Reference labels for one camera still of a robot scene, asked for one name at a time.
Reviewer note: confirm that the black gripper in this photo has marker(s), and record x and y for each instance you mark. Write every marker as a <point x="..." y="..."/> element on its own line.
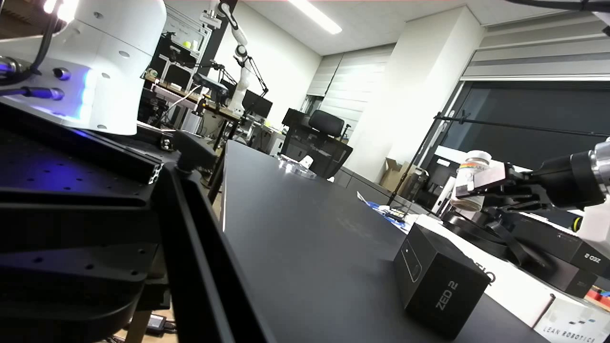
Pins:
<point x="568" y="182"/>

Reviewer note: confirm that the white plastic bottle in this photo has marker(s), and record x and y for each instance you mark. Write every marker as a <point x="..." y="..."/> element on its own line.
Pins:
<point x="474" y="161"/>

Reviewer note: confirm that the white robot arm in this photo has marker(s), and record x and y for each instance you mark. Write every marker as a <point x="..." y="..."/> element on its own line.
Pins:
<point x="78" y="64"/>

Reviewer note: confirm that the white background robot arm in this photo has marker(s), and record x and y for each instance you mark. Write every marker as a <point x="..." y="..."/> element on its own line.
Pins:
<point x="219" y="12"/>

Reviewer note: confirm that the black device on box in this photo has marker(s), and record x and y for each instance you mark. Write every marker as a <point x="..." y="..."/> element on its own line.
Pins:
<point x="551" y="256"/>

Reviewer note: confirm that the black ZED box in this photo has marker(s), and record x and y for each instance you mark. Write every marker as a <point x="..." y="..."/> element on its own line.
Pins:
<point x="438" y="285"/>

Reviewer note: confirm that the cardboard box by pillar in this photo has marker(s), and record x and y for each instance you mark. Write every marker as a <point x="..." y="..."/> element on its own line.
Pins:
<point x="392" y="174"/>

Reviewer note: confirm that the black office chair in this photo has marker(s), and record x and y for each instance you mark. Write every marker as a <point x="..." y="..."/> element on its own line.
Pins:
<point x="316" y="136"/>

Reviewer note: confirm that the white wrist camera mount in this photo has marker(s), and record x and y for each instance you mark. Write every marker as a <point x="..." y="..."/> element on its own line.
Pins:
<point x="594" y="228"/>

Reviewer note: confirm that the black breadboard mount plate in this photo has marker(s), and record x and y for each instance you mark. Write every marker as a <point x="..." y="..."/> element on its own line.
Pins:
<point x="78" y="241"/>

